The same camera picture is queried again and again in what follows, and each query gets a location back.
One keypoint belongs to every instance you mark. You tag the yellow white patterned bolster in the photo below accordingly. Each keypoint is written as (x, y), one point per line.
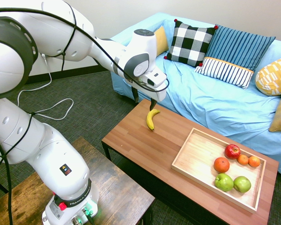
(274, 77)

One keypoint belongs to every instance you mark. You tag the red apple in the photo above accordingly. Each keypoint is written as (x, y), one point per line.
(232, 151)

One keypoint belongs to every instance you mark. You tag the large orange fruit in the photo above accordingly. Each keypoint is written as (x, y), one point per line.
(221, 165)

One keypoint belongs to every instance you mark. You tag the light blue covered sofa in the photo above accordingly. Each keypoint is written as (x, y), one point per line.
(213, 105)

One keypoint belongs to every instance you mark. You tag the light wooden tray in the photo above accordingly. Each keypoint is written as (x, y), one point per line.
(196, 154)

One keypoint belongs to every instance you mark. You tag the reddish wooden coffee table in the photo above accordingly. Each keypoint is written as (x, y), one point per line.
(142, 145)

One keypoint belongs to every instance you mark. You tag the yellow banana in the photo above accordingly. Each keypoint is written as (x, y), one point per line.
(150, 119)

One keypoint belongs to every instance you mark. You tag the dark rustic wooden stand table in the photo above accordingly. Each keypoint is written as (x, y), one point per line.
(121, 187)

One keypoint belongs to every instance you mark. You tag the small orange mandarin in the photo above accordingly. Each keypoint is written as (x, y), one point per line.
(242, 159)
(254, 161)

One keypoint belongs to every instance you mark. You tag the black white checkered pillow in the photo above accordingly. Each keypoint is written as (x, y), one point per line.
(189, 43)

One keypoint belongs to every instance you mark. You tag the blue striped pillow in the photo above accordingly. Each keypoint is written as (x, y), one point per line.
(243, 47)

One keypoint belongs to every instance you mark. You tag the plain mustard yellow pillow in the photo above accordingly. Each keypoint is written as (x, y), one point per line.
(162, 39)

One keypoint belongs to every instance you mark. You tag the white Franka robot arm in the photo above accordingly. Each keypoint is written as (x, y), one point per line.
(49, 152)

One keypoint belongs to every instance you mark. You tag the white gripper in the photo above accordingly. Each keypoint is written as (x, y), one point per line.
(157, 87)

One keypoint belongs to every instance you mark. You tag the green apple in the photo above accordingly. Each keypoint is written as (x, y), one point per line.
(224, 182)
(242, 184)

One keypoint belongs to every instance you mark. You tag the white navy striped pillow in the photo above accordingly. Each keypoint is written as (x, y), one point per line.
(224, 71)

